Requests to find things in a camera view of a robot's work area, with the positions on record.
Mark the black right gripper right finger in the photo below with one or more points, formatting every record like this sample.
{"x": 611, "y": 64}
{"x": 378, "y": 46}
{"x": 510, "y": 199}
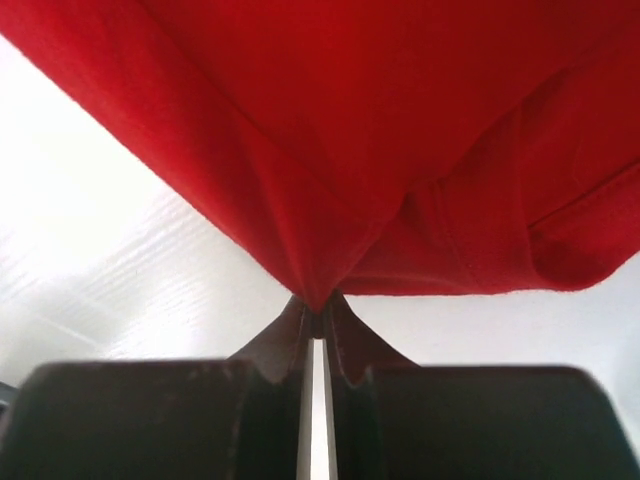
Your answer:
{"x": 395, "y": 419}

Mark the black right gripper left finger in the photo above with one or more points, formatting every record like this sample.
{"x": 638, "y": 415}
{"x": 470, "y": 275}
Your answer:
{"x": 233, "y": 418}

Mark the red t shirt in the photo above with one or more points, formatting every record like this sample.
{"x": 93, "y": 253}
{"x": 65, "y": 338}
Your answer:
{"x": 374, "y": 147}

